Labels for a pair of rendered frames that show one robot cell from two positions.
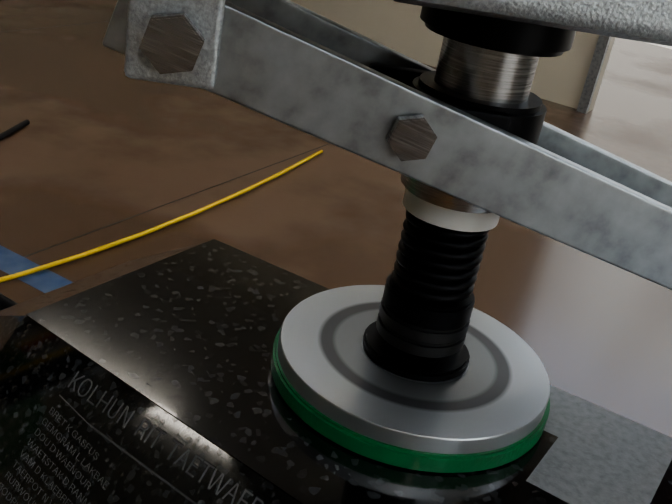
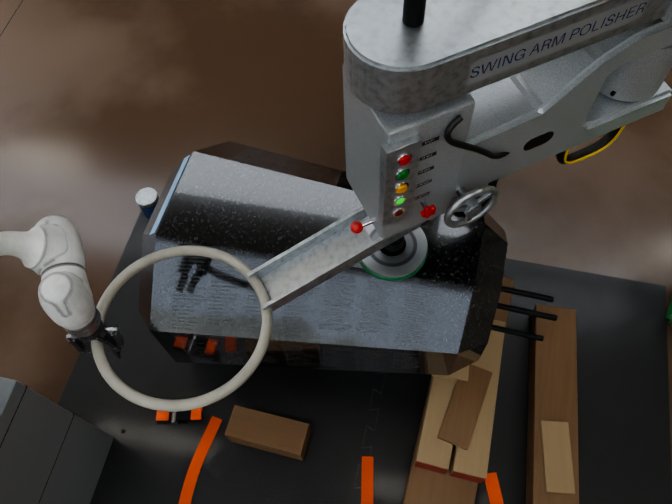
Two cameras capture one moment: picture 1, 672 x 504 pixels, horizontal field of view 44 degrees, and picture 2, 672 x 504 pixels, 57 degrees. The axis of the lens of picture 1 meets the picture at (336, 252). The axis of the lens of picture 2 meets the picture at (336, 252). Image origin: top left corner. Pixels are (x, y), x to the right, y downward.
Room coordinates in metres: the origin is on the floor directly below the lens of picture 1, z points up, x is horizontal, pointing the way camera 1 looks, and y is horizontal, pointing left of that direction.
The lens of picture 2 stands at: (1.41, -0.41, 2.49)
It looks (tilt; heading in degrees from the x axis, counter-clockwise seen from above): 62 degrees down; 169
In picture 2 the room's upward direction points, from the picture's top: 4 degrees counter-clockwise
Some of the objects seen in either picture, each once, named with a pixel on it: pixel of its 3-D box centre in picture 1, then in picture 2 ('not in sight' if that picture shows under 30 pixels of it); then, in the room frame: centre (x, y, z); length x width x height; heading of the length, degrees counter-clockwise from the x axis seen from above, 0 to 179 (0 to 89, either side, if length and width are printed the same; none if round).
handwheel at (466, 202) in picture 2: not in sight; (464, 196); (0.66, 0.06, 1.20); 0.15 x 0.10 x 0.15; 100
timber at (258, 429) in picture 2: not in sight; (268, 432); (0.83, -0.61, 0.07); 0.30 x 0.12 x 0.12; 61
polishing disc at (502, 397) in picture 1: (413, 357); (391, 245); (0.57, -0.08, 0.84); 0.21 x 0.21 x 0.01
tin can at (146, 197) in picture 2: not in sight; (150, 203); (-0.34, -0.94, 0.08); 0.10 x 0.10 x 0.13
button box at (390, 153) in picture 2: not in sight; (398, 182); (0.69, -0.12, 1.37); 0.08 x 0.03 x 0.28; 100
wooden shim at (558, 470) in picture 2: not in sight; (557, 456); (1.20, 0.39, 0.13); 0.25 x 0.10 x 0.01; 161
